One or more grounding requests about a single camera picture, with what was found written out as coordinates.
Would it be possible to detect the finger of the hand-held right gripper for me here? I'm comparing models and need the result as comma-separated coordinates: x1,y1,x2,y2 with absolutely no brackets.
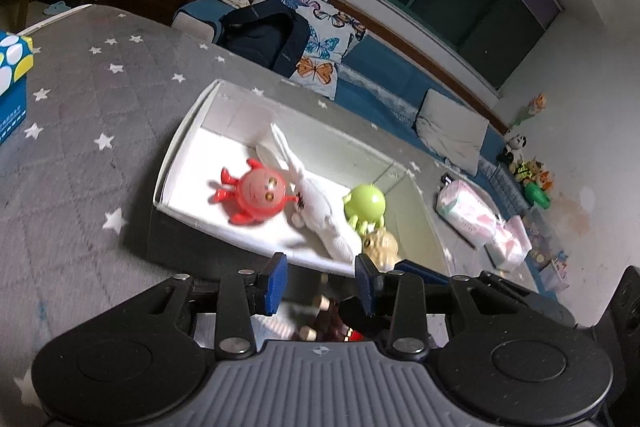
399,258,576,328

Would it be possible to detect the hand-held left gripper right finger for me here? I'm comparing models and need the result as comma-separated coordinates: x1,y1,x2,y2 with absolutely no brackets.
352,253,501,355

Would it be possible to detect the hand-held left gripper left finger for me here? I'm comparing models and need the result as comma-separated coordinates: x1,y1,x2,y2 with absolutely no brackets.
100,252,288,356

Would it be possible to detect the beige plush toy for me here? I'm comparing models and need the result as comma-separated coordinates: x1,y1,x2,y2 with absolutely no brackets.
361,227,400,272

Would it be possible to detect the black and red doll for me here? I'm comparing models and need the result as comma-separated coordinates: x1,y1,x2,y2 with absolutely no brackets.
280,294,396,343

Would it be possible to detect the white plush rabbit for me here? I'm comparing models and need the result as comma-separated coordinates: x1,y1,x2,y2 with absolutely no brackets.
257,123,363,264

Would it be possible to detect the lime green plastic toy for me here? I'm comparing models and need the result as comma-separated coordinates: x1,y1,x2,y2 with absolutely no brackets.
342,183,388,235

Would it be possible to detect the red crab toy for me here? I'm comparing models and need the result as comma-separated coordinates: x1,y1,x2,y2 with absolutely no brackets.
209,158,301,228

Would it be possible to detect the white cardboard box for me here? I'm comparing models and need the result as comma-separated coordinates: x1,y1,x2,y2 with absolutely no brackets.
146,78,453,348

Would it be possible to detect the pink and white tissue pack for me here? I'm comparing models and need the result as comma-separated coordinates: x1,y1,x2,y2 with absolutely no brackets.
434,179,501,250

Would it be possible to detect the opened pink tissue pack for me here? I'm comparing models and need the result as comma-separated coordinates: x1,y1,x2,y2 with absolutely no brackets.
484,214,533,269

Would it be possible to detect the clear plastic storage box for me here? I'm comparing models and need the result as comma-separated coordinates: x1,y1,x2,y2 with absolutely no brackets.
520,207,571,293

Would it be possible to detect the green plush toy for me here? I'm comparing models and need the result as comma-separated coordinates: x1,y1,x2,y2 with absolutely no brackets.
525,182,552,210

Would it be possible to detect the plain white pillow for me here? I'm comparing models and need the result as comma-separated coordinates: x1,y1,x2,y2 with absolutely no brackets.
414,88,491,178

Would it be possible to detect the panda plush toy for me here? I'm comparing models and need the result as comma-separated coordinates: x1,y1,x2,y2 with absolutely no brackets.
500,132,531,165

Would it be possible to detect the plush flower toy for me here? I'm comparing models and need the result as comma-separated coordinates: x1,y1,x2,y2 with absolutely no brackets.
510,93,548,128

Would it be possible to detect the blue floor sofa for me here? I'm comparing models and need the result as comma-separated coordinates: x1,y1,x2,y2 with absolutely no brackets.
171,0,543,228

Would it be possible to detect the grey star-printed blanket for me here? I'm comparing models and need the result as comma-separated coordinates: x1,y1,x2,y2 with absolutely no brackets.
0,4,576,427

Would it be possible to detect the butterfly print pillow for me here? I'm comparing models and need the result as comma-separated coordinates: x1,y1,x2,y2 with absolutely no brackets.
250,0,368,100

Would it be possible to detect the dark navy backpack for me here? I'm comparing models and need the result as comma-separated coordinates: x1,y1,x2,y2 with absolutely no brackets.
215,1,312,78

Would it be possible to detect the blue dotted tissue box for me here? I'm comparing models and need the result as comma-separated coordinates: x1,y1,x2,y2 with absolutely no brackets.
0,32,35,145

